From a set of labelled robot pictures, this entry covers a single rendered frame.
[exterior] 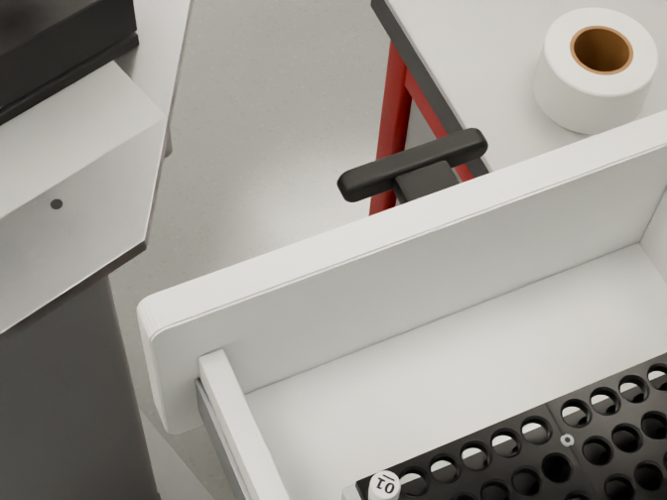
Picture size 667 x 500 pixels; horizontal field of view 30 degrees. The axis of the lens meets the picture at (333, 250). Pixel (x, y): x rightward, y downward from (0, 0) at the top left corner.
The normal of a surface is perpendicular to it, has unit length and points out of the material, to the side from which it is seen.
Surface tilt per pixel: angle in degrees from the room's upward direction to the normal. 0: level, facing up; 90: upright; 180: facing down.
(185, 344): 90
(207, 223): 0
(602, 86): 0
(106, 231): 0
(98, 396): 90
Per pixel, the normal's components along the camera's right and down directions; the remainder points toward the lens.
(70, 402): 0.64, 0.67
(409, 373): 0.04, -0.51
